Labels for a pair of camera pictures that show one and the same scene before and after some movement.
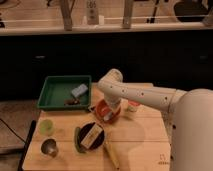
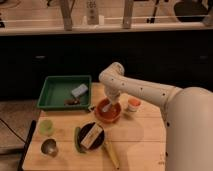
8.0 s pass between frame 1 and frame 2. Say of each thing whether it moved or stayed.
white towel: moved
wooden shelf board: stayed
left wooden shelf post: stayed
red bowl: stayed
